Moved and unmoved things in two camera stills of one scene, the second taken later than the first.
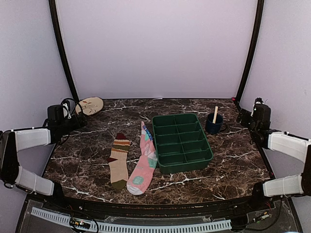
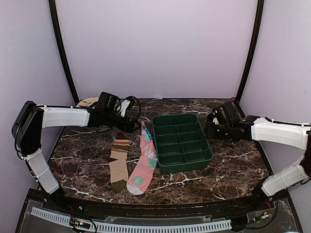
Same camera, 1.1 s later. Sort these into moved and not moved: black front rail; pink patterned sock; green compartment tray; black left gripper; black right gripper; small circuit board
Moved: black right gripper; black left gripper
Not moved: black front rail; green compartment tray; pink patterned sock; small circuit board
